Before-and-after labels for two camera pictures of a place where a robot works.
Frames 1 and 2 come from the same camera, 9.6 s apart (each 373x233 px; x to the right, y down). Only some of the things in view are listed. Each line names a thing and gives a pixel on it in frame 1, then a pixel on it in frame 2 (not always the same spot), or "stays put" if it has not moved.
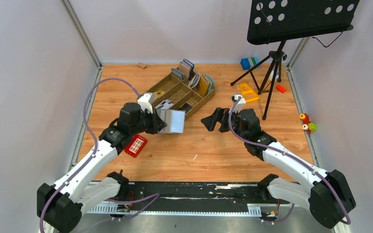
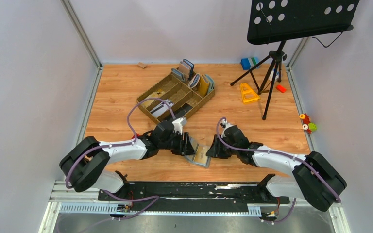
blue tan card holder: [186, 68] stays put
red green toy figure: [310, 127] stays put
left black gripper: [156, 121] -> [183, 144]
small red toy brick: [281, 89] stays put
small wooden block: [142, 65] stays put
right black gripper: [223, 119] -> [219, 148]
